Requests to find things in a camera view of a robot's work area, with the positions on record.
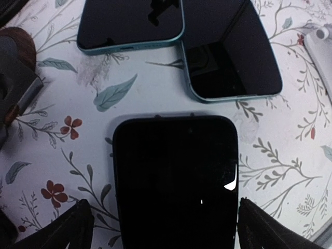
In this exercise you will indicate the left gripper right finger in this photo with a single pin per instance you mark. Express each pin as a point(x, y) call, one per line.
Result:
point(257, 229)

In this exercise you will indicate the black folding stand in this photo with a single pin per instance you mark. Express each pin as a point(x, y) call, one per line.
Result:
point(19, 82)

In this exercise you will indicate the black phone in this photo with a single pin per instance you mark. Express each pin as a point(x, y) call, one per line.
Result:
point(176, 182)
point(227, 53)
point(116, 26)

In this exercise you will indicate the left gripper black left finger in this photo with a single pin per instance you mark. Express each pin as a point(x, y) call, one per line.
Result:
point(72, 229)

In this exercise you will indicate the floral patterned table mat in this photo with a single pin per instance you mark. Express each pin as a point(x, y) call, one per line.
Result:
point(60, 149)

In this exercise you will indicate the silver folding phone stand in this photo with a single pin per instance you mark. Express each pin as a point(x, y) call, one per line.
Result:
point(318, 46)

